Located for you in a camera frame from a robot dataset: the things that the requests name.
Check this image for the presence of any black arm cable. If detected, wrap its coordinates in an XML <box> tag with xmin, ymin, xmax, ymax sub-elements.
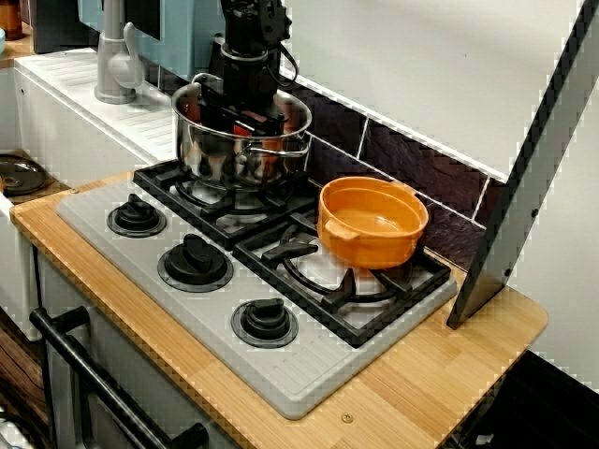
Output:
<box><xmin>275</xmin><ymin>41</ymin><xmax>300</xmax><ymax>90</ymax></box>

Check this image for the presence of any black stove knob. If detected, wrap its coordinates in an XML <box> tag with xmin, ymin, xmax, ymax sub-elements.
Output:
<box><xmin>156</xmin><ymin>232</ymin><xmax>235</xmax><ymax>295</ymax></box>
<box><xmin>230</xmin><ymin>297</ymin><xmax>300</xmax><ymax>350</ymax></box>
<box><xmin>106</xmin><ymin>194</ymin><xmax>168</xmax><ymax>239</ymax></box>

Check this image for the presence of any black burner grate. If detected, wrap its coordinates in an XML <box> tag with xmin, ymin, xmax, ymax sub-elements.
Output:
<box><xmin>133</xmin><ymin>161</ymin><xmax>322</xmax><ymax>252</ymax></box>
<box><xmin>232</xmin><ymin>212</ymin><xmax>453</xmax><ymax>350</ymax></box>

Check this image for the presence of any black bulky object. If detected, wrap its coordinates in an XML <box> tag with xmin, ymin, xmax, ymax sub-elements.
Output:
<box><xmin>439</xmin><ymin>350</ymin><xmax>599</xmax><ymax>449</ymax></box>

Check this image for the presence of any orange plastic bowl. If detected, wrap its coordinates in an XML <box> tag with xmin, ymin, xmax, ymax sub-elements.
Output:
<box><xmin>316</xmin><ymin>176</ymin><xmax>431</xmax><ymax>271</ymax></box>

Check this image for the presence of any dark upright panel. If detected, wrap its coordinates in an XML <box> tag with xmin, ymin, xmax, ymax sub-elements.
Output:
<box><xmin>446</xmin><ymin>0</ymin><xmax>599</xmax><ymax>331</ymax></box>

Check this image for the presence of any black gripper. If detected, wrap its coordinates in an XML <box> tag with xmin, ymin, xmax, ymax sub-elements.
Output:
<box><xmin>196</xmin><ymin>44</ymin><xmax>290</xmax><ymax>141</ymax></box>

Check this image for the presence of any white sink unit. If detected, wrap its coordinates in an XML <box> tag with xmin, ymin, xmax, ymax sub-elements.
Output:
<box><xmin>0</xmin><ymin>46</ymin><xmax>182</xmax><ymax>342</ymax></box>

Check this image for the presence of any grey toy faucet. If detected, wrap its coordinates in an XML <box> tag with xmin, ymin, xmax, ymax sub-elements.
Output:
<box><xmin>95</xmin><ymin>0</ymin><xmax>144</xmax><ymax>105</ymax></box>

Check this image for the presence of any wooden countertop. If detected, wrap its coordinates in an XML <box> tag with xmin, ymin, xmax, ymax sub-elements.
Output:
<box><xmin>8</xmin><ymin>170</ymin><xmax>549</xmax><ymax>449</ymax></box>

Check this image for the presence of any stainless steel pot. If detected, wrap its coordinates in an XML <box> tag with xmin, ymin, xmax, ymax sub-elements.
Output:
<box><xmin>171</xmin><ymin>72</ymin><xmax>314</xmax><ymax>188</ymax></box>

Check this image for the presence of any white oven front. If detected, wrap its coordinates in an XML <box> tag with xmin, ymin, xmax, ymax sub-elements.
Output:
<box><xmin>35</xmin><ymin>252</ymin><xmax>244</xmax><ymax>449</ymax></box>

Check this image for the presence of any dark tile backsplash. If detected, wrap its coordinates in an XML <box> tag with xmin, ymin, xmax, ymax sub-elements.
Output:
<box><xmin>139</xmin><ymin>35</ymin><xmax>511</xmax><ymax>272</ymax></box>

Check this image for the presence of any black oven door handle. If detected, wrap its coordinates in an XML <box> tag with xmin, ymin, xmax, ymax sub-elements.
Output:
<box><xmin>29</xmin><ymin>306</ymin><xmax>211</xmax><ymax>449</ymax></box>

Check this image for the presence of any dark box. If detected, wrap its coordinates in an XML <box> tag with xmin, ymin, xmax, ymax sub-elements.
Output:
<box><xmin>31</xmin><ymin>0</ymin><xmax>102</xmax><ymax>55</ymax></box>

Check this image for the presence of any grey stove plate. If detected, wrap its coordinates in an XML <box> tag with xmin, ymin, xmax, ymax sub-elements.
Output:
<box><xmin>55</xmin><ymin>180</ymin><xmax>459</xmax><ymax>421</ymax></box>

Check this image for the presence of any dark round disc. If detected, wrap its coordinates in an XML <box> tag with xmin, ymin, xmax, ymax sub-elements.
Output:
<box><xmin>0</xmin><ymin>153</ymin><xmax>48</xmax><ymax>196</ymax></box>

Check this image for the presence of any teal box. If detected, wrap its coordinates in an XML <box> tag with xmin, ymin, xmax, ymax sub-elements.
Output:
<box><xmin>77</xmin><ymin>0</ymin><xmax>226</xmax><ymax>83</ymax></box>

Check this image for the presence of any amber jar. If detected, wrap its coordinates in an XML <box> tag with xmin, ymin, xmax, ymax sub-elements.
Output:
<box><xmin>0</xmin><ymin>0</ymin><xmax>24</xmax><ymax>41</ymax></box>

